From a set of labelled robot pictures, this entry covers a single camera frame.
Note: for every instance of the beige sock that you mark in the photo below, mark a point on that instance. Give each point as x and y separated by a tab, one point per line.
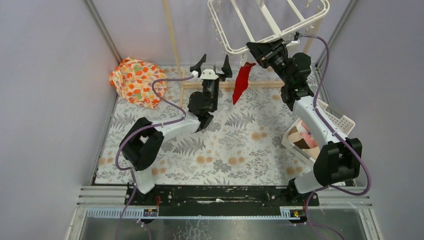
294	136

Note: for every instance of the floral patterned table mat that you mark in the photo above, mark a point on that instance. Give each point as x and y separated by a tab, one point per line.
241	146

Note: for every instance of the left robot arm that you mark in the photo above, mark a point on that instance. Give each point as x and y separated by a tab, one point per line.
142	143

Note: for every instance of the white clip sock hanger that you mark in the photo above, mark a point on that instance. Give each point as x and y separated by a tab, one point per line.
236	22

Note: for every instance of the pink blue lettered sock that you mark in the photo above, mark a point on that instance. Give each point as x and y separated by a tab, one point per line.
307	136

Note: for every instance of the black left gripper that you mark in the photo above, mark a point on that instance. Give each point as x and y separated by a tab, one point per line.
221	74

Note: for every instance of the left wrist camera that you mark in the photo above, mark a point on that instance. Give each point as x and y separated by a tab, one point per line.
208	74

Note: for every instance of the brown ribbed sock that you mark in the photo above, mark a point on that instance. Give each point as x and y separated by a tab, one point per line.
302	144

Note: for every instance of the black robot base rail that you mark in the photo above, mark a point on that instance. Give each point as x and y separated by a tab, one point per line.
220	198

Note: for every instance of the orange floral cloth bundle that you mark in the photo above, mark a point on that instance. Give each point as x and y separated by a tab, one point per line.
139	82

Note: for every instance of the white slotted cable duct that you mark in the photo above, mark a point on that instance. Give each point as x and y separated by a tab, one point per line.
279	213

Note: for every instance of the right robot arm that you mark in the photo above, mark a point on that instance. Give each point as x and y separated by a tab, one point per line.
337	160

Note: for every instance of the red sock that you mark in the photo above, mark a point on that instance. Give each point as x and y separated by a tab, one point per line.
241	81

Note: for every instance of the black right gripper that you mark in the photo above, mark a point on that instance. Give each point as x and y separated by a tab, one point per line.
265	52

